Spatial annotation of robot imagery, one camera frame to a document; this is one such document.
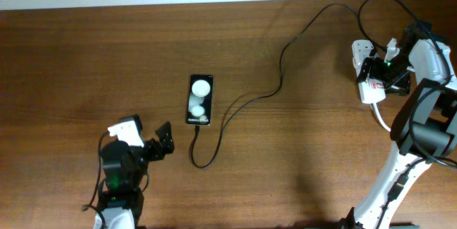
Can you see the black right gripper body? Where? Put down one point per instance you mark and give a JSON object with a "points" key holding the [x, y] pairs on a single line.
{"points": [[395, 73]]}

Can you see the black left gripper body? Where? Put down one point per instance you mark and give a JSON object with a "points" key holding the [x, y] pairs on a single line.
{"points": [[151, 150]]}

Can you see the black smartphone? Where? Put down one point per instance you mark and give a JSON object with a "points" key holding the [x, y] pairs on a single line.
{"points": [[201, 88]]}

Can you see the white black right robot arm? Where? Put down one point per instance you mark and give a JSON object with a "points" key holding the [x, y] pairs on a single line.
{"points": [[424, 130]]}

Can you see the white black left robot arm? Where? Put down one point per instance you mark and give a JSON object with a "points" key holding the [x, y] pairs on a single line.
{"points": [[125, 163]]}

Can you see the white charger plug adapter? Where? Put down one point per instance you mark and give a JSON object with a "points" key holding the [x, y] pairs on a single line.
{"points": [[362, 49]]}

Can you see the white power strip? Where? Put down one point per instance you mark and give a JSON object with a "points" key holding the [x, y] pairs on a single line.
{"points": [[371, 90]]}

